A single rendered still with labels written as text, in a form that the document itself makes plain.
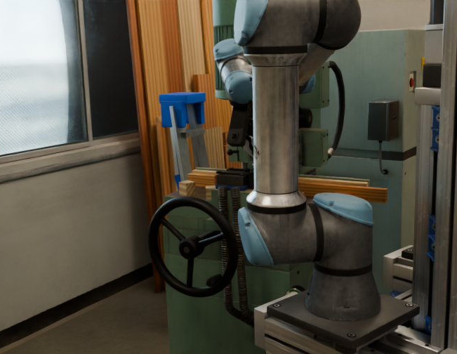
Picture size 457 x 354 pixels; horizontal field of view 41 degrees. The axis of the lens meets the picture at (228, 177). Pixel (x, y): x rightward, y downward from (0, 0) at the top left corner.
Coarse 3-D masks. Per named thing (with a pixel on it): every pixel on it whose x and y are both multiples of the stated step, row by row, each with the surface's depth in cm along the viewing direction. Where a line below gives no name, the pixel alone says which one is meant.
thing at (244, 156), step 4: (228, 144) 191; (228, 148) 191; (232, 148) 190; (236, 148) 189; (240, 148) 189; (240, 152) 189; (244, 152) 188; (232, 156) 191; (236, 156) 190; (240, 156) 189; (244, 156) 189; (248, 156) 188; (232, 160) 191; (236, 160) 190; (240, 160) 190; (244, 160) 189; (248, 160) 188; (252, 160) 191; (244, 164) 194
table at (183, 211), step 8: (176, 192) 196; (200, 192) 195; (208, 200) 184; (312, 200) 180; (176, 208) 190; (184, 208) 189; (192, 208) 188; (192, 216) 188; (200, 216) 187; (208, 216) 185; (208, 224) 174; (216, 224) 173; (232, 224) 170
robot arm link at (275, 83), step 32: (256, 0) 103; (288, 0) 104; (320, 0) 105; (256, 32) 106; (288, 32) 105; (320, 32) 108; (256, 64) 109; (288, 64) 108; (256, 96) 111; (288, 96) 110; (256, 128) 113; (288, 128) 111; (256, 160) 114; (288, 160) 112; (256, 192) 116; (288, 192) 114; (256, 224) 114; (288, 224) 113; (256, 256) 114; (288, 256) 116
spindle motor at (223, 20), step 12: (216, 0) 180; (228, 0) 177; (216, 12) 181; (228, 12) 178; (216, 24) 182; (228, 24) 178; (216, 36) 183; (228, 36) 180; (216, 72) 187; (216, 84) 187; (216, 96) 188
